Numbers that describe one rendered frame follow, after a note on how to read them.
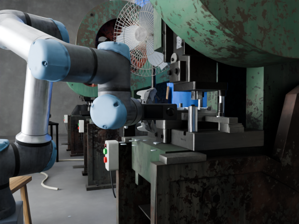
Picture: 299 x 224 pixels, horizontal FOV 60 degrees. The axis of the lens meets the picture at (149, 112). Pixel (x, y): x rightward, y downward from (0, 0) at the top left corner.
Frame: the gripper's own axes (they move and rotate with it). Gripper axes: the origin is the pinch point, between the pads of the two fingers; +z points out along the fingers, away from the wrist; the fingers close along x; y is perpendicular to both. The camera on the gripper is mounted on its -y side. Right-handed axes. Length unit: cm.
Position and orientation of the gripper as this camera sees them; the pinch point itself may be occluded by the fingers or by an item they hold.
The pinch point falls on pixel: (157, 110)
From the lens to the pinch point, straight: 87.9
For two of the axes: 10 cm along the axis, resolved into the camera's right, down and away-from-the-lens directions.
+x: 0.2, 10.0, 0.1
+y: -9.6, 0.1, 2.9
